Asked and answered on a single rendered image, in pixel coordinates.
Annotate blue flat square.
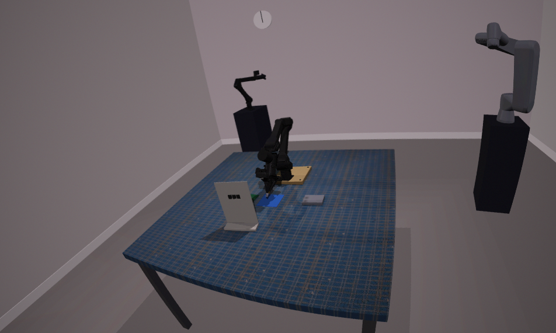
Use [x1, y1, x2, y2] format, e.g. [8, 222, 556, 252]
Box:
[257, 194, 284, 207]

